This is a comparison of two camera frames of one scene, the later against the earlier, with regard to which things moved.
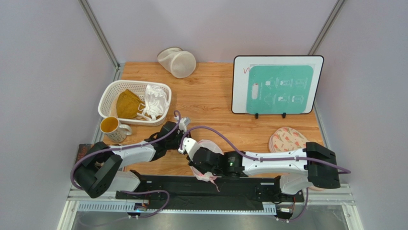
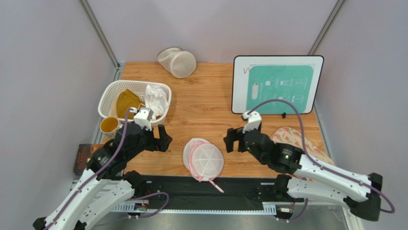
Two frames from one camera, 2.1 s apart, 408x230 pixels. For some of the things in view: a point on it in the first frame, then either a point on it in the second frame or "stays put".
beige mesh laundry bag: [181, 63] stays put
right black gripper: [198, 156] to [240, 140]
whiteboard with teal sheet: [282, 84] stays put
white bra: [157, 102] stays put
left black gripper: [180, 133] to [162, 143]
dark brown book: [83, 150] stays put
